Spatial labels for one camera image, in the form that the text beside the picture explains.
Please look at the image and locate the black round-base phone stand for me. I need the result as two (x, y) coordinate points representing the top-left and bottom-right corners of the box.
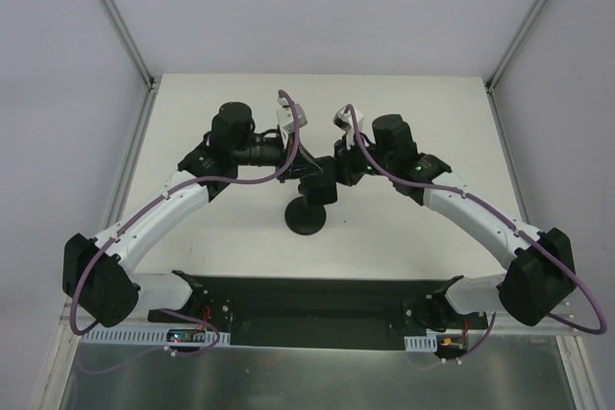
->
(284, 182), (327, 236)

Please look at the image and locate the black smartphone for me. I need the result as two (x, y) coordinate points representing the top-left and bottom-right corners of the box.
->
(298, 157), (338, 206)

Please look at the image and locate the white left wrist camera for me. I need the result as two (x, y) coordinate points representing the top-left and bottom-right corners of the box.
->
(276, 97), (308, 144)

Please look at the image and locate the aluminium frame post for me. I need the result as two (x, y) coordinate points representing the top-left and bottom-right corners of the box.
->
(483, 0), (582, 93)
(98, 0), (156, 89)

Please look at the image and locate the white right cable duct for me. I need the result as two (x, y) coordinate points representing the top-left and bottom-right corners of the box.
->
(404, 334), (438, 353)

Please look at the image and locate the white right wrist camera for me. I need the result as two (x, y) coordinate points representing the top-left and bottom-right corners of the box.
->
(332, 105), (363, 150)

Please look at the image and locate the white cable duct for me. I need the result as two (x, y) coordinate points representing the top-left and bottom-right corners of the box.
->
(82, 326), (231, 349)
(404, 334), (438, 353)

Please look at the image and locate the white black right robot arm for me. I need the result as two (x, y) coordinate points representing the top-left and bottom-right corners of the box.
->
(333, 108), (578, 331)

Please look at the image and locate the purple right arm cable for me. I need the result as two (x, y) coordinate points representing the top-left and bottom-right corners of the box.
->
(348, 103), (607, 335)

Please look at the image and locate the white left cable duct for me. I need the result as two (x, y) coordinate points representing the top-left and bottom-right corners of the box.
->
(82, 326), (231, 349)

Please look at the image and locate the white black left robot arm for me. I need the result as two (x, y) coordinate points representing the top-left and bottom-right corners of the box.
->
(62, 91), (320, 335)

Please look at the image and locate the aluminium right frame post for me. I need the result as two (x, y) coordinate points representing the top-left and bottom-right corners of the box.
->
(483, 0), (582, 93)

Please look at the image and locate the aluminium left frame post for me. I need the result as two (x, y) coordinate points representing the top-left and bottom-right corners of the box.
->
(98, 0), (156, 89)

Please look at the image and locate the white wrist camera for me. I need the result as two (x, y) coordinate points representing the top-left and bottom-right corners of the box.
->
(332, 105), (363, 150)
(276, 97), (308, 144)

